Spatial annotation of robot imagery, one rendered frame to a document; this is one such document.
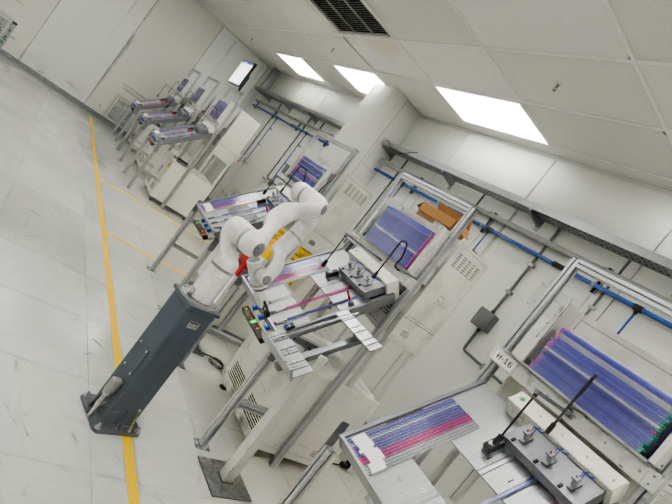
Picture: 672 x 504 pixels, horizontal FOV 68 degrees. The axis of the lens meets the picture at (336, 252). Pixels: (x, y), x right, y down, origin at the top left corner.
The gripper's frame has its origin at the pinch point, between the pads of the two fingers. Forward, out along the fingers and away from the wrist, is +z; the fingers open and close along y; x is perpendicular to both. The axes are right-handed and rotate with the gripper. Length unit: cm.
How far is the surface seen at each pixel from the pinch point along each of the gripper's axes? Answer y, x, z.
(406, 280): 10, 81, 3
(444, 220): -31, 136, -5
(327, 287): -19.1, 44.1, 10.3
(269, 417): 35, -14, 37
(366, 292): 6, 57, 5
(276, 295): -27.3, 14.7, 10.2
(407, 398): -55, 120, 168
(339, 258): -48, 66, 10
